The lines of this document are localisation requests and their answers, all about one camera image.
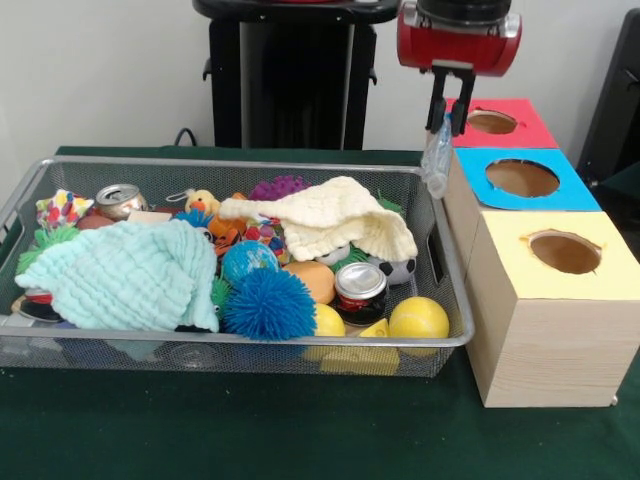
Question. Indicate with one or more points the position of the dark green tablecloth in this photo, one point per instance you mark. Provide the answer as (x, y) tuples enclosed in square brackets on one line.
[(250, 430)]

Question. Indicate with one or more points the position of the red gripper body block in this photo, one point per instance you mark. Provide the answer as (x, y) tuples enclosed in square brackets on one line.
[(460, 47)]

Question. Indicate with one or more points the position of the colourful polka dot pouch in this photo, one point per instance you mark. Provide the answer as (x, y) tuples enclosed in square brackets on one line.
[(62, 210)]

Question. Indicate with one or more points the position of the wooden box with three holes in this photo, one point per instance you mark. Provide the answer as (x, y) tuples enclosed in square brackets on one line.
[(550, 350)]

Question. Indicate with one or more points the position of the cream waffle cloth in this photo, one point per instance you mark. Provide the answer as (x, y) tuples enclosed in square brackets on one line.
[(340, 210)]

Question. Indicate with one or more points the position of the black and white soccer ball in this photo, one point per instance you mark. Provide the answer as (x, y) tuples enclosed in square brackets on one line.
[(397, 272)]

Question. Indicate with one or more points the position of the mint green waffle cloth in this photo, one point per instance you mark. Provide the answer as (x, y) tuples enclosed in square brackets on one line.
[(125, 280)]

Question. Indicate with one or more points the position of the purple spiky ball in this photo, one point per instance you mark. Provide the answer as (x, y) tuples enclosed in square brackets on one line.
[(272, 189)]

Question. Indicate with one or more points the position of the globe print ball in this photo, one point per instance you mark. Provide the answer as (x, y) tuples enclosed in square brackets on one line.
[(247, 262)]

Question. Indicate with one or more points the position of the large blue spiky ball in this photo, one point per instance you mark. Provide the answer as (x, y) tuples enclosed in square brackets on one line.
[(270, 307)]

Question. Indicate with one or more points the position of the silver soda can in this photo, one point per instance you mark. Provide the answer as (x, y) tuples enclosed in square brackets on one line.
[(117, 200)]

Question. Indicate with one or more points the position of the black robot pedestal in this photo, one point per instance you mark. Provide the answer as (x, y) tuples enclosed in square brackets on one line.
[(300, 75)]

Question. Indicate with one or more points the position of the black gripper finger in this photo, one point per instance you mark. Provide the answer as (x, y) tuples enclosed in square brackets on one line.
[(437, 100), (464, 102)]

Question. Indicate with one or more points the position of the yellow tennis ball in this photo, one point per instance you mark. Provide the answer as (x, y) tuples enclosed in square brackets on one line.
[(419, 320)]

